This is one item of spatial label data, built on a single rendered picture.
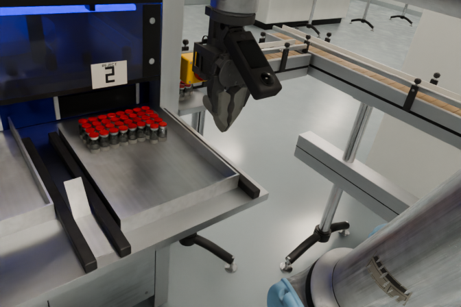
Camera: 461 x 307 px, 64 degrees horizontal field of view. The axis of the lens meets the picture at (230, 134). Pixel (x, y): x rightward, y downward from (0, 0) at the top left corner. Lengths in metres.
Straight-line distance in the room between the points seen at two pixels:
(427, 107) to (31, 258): 1.16
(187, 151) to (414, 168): 1.49
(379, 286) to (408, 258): 0.05
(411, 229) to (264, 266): 1.51
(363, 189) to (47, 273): 1.23
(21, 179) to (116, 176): 0.18
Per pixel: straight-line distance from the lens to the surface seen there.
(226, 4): 0.57
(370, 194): 1.58
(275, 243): 1.93
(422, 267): 0.34
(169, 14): 0.94
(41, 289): 0.64
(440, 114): 1.33
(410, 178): 2.18
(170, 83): 1.01
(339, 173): 1.63
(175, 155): 0.87
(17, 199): 0.79
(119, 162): 0.85
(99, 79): 0.91
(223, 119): 0.64
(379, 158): 2.23
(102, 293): 1.40
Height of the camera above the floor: 1.38
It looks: 31 degrees down
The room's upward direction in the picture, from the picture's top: 8 degrees clockwise
